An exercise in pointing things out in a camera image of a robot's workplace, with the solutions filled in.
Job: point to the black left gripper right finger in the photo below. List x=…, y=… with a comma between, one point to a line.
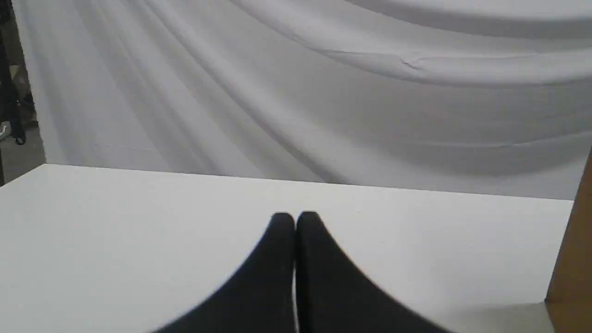
x=334, y=296

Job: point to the brown paper bag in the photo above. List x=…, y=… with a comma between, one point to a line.
x=569, y=297

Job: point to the white draped backdrop cloth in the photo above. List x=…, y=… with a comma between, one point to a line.
x=486, y=96

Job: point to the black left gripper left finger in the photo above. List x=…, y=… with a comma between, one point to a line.
x=258, y=297

